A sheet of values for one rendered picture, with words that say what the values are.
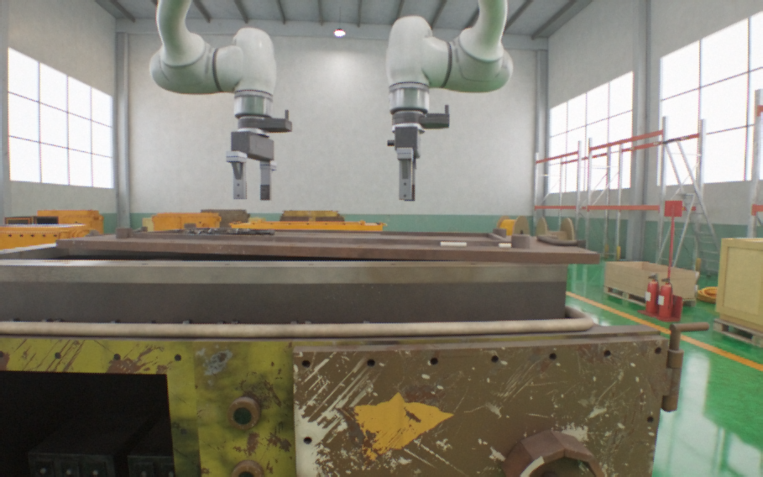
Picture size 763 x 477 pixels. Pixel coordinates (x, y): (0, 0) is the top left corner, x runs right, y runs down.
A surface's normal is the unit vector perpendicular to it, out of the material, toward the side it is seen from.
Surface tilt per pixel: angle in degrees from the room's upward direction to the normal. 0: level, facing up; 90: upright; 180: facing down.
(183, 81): 147
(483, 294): 90
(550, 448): 19
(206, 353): 90
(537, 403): 90
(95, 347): 90
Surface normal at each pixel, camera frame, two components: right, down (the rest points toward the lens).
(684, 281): 0.07, 0.08
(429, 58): 0.29, 0.18
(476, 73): 0.09, 0.85
